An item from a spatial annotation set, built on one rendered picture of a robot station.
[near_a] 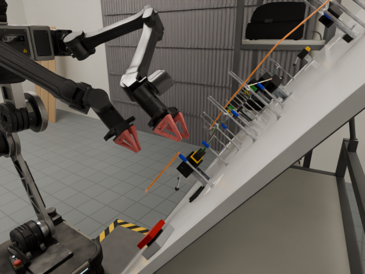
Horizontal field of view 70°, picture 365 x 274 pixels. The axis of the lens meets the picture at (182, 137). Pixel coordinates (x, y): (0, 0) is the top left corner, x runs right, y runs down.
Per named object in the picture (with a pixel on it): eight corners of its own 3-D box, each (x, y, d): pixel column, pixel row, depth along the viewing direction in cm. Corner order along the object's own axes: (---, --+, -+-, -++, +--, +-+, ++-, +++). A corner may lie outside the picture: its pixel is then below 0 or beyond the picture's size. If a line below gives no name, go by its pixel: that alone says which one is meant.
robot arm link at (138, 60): (154, 33, 113) (143, 9, 105) (167, 30, 111) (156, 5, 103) (130, 107, 88) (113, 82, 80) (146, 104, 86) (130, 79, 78)
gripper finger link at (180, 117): (197, 128, 79) (176, 107, 81) (188, 131, 73) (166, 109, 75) (184, 143, 82) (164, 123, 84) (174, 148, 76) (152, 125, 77)
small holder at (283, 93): (300, 82, 77) (282, 66, 78) (290, 95, 71) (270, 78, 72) (289, 92, 80) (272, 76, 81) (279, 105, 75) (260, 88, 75)
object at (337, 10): (360, 18, 81) (337, -1, 82) (354, 27, 74) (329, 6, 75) (347, 30, 84) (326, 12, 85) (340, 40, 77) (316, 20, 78)
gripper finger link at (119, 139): (152, 139, 83) (133, 117, 83) (138, 150, 78) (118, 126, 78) (142, 149, 88) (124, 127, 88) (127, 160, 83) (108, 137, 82)
